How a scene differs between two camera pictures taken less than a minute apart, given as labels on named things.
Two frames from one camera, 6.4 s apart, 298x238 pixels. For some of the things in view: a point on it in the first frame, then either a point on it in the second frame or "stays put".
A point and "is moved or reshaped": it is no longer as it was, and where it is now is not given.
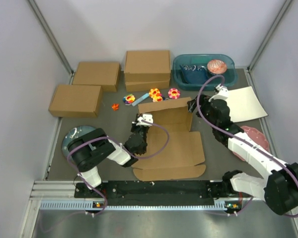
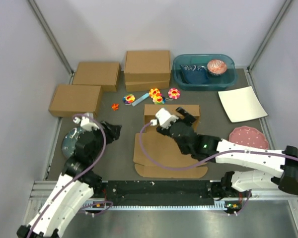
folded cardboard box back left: (107, 75) stays put
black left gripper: (134, 126) → (111, 132)
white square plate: (244, 105) stays put
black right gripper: (203, 101) → (188, 120)
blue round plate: (72, 134) stays put
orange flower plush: (154, 92) stays put
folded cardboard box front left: (76, 100) stays put
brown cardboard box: (184, 157) is moved or reshaped
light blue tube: (139, 100) stays put
